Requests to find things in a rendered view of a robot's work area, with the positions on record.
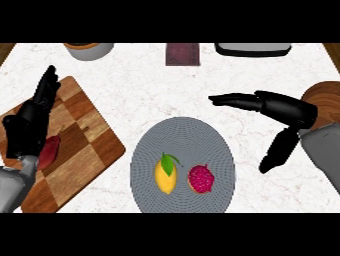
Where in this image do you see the dark maroon rectangular block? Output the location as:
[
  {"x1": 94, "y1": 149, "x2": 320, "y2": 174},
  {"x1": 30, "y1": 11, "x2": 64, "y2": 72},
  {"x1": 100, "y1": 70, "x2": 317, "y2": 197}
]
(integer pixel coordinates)
[{"x1": 165, "y1": 42, "x2": 203, "y2": 67}]

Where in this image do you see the round grey placemat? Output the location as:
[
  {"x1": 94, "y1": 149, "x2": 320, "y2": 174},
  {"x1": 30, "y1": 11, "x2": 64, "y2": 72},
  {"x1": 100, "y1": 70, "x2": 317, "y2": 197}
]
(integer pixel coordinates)
[{"x1": 129, "y1": 116, "x2": 238, "y2": 214}]

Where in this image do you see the grey pot with wooden lid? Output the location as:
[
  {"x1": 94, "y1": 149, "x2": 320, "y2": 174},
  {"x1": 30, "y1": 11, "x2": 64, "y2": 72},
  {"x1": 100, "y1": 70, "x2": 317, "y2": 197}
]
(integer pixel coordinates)
[{"x1": 63, "y1": 42, "x2": 116, "y2": 62}]

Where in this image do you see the yellow lemon with leaf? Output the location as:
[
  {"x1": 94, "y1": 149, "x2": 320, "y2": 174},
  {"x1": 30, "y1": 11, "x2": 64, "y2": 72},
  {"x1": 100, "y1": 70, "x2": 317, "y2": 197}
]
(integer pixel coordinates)
[{"x1": 154, "y1": 152, "x2": 184, "y2": 196}]

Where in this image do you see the dark red pepper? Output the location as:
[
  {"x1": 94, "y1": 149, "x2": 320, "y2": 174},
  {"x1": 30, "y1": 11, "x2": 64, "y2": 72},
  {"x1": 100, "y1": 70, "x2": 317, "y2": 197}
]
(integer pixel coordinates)
[{"x1": 36, "y1": 134, "x2": 63, "y2": 171}]

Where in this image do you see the black and grey appliance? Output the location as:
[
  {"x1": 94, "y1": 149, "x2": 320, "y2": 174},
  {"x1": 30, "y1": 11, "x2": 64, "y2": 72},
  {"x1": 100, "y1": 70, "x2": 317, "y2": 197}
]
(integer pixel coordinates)
[{"x1": 213, "y1": 42, "x2": 295, "y2": 58}]

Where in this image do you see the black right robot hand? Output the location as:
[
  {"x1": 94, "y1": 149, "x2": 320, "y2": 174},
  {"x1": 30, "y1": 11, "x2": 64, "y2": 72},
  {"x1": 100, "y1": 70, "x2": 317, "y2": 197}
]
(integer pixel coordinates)
[{"x1": 207, "y1": 90, "x2": 320, "y2": 175}]

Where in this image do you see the checkered wooden cutting board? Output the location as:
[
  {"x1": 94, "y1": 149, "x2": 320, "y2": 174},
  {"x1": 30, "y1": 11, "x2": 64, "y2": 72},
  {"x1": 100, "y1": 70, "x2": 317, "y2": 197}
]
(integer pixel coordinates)
[{"x1": 0, "y1": 75, "x2": 128, "y2": 214}]

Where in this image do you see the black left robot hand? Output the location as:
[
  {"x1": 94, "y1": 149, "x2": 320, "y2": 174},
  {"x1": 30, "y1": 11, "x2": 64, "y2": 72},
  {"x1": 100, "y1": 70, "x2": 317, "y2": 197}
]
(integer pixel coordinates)
[{"x1": 2, "y1": 65, "x2": 63, "y2": 160}]

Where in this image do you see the brown wooden bowl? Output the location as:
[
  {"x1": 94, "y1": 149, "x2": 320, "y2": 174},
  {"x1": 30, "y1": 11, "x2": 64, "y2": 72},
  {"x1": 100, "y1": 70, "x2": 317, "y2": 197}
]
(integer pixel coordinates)
[{"x1": 300, "y1": 80, "x2": 340, "y2": 139}]

